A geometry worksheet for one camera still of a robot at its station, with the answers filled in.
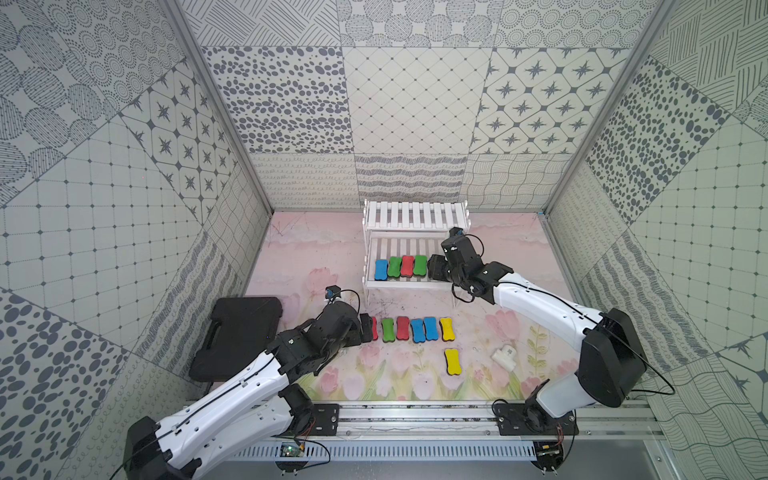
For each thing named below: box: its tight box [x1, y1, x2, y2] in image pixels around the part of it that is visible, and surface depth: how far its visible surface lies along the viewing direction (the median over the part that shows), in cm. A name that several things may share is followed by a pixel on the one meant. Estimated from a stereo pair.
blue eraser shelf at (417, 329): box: [411, 318, 426, 343], surface depth 92 cm
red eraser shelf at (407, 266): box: [400, 255, 415, 278], surface depth 88 cm
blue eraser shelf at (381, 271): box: [374, 259, 389, 281], surface depth 88 cm
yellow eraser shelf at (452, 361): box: [444, 348, 463, 376], surface depth 85 cm
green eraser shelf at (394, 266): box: [388, 256, 402, 278], surface depth 89 cm
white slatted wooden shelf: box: [362, 199, 471, 307], surface depth 87 cm
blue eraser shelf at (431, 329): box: [423, 316, 439, 341], surface depth 92 cm
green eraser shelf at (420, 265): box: [413, 255, 427, 275], surface depth 88 cm
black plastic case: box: [189, 296, 283, 383], surface depth 88 cm
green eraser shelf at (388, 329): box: [381, 317, 395, 342], surface depth 92 cm
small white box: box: [492, 344, 517, 372], surface depth 83 cm
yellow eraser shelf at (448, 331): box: [440, 317, 456, 341], surface depth 90 cm
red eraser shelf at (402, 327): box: [396, 316, 410, 340], surface depth 92 cm
